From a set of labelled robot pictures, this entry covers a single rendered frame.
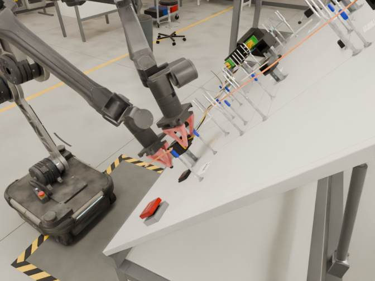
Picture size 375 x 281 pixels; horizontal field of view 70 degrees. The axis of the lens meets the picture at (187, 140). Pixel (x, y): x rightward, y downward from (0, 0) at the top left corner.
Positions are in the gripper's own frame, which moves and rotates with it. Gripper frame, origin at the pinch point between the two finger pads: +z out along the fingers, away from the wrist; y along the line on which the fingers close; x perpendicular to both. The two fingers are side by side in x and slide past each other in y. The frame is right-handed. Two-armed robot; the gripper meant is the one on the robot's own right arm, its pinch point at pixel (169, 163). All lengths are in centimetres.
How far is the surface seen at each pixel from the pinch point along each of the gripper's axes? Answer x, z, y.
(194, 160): -10.0, 2.2, 0.8
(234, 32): 6, -17, 95
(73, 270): 116, 34, -25
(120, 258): 15.6, 12.4, -26.9
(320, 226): -20, 53, 19
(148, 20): 203, -97, 279
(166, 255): 10.2, 22.7, -17.9
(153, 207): -12.9, -0.4, -20.8
